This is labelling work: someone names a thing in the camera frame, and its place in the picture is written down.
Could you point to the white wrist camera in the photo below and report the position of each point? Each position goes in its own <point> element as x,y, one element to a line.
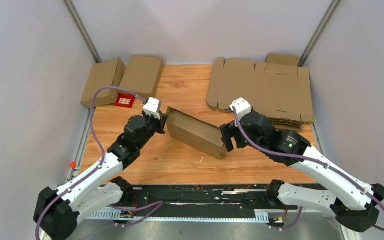
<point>152,108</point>
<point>241,106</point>

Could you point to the orange button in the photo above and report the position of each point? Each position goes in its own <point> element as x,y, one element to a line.
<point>73,164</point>

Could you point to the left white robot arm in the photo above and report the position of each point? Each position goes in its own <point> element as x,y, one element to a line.
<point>59,211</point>

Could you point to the stack of flat cardboard sheets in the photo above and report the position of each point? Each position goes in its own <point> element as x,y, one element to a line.
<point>278,88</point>

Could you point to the red plastic block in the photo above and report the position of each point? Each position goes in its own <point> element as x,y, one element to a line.
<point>125,100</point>

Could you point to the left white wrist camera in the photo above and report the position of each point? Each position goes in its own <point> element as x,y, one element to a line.
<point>152,108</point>

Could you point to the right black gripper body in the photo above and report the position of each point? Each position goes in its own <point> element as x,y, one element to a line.
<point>239,142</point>

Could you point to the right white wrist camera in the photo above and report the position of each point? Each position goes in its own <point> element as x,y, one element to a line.
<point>241,106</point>

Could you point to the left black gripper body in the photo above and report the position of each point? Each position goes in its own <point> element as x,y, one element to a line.
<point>154,125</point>

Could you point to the folded cardboard box upright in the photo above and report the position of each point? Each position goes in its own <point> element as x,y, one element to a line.
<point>142,75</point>

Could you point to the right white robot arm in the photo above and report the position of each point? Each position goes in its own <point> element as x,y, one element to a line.
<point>355,204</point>

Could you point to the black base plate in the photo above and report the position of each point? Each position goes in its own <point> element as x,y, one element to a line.
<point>204,201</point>

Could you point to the cardboard box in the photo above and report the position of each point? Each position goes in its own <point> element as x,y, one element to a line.
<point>142,75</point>
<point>104,74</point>
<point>195,133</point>

